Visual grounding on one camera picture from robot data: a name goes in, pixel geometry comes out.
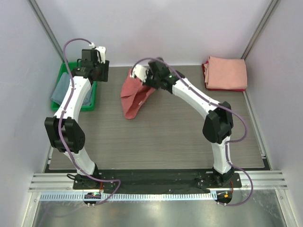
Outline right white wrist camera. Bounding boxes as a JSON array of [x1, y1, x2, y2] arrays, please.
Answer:
[[129, 64, 150, 84]]

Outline folded light pink t shirt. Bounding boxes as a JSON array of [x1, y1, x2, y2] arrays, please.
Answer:
[[205, 56, 248, 89]]

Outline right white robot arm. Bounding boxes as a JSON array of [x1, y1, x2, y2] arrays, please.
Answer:
[[132, 58, 234, 187]]

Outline green plastic bin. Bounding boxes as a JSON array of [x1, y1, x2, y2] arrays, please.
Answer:
[[51, 63, 97, 112]]

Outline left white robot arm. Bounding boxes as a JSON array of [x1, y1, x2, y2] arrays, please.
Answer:
[[45, 46, 109, 189]]

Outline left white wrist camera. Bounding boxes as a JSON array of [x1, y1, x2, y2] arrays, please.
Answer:
[[89, 43, 106, 63]]

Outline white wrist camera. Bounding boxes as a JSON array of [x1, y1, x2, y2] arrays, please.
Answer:
[[89, 43, 106, 63], [129, 64, 150, 84]]

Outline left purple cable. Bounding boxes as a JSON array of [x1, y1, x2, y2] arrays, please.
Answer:
[[58, 37, 121, 206]]

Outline aluminium frame rail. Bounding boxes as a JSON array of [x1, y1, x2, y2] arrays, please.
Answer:
[[29, 170, 288, 192]]

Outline white slotted cable duct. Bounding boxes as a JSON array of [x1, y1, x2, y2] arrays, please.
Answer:
[[39, 191, 217, 202]]

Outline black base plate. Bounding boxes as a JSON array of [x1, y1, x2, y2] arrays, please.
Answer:
[[73, 169, 242, 194]]

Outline blue grey t shirt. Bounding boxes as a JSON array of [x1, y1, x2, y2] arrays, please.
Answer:
[[51, 72, 93, 108]]

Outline coral red t shirt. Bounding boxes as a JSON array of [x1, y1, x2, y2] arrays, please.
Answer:
[[120, 70, 155, 120]]

